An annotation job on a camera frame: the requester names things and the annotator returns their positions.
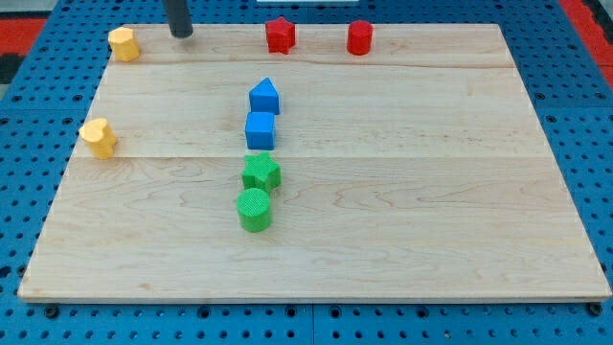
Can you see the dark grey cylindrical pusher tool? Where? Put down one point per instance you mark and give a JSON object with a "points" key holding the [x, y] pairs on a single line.
{"points": [[178, 16]]}

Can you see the yellow hexagon block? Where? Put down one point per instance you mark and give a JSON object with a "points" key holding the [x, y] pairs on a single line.
{"points": [[124, 44]]}

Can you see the yellow heart block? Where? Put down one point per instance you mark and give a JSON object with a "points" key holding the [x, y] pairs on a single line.
{"points": [[99, 137]]}

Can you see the red star block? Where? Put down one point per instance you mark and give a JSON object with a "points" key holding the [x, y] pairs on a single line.
{"points": [[280, 35]]}

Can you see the blue triangle block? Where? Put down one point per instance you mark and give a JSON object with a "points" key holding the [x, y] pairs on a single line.
{"points": [[264, 97]]}

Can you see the blue cube block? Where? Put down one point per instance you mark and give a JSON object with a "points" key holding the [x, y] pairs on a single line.
{"points": [[260, 130]]}

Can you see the light wooden board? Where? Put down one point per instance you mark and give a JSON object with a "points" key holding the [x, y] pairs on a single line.
{"points": [[418, 173]]}

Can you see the green star block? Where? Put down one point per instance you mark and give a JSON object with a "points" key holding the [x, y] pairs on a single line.
{"points": [[262, 172]]}

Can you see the red cylinder block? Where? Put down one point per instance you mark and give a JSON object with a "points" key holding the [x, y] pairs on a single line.
{"points": [[360, 35]]}

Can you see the green cylinder block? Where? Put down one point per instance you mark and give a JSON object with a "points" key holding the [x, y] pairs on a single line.
{"points": [[254, 213]]}

